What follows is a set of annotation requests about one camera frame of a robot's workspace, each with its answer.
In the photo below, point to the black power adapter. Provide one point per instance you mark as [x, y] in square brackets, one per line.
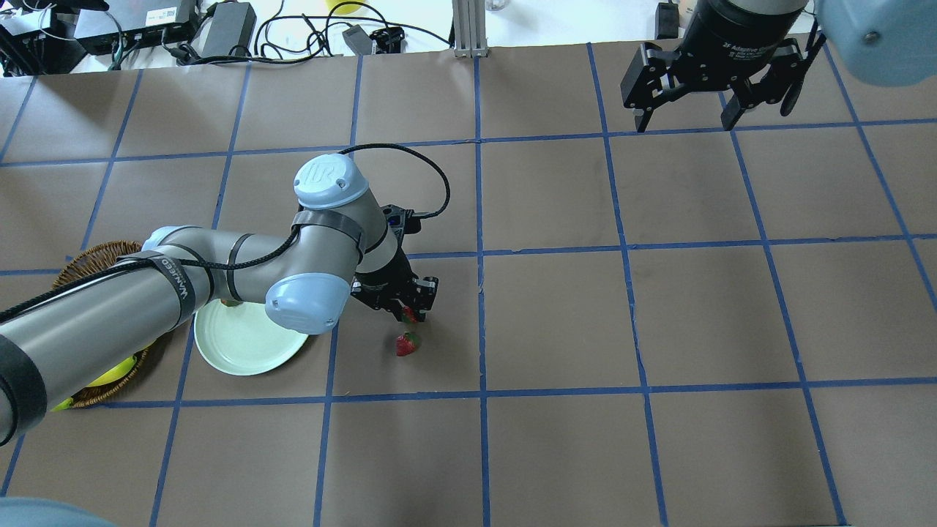
[231, 27]

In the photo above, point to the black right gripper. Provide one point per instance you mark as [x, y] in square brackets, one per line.
[732, 33]

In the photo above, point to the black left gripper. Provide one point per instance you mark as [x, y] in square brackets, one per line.
[382, 279]

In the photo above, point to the aluminium frame post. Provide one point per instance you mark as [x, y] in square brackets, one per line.
[468, 23]

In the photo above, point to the brown wicker basket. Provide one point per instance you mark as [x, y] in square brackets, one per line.
[94, 260]

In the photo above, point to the light green plate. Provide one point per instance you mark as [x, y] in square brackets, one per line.
[241, 340]

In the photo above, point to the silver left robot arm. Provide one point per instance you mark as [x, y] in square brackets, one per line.
[340, 244]

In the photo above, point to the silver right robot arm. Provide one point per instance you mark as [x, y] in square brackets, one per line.
[883, 43]

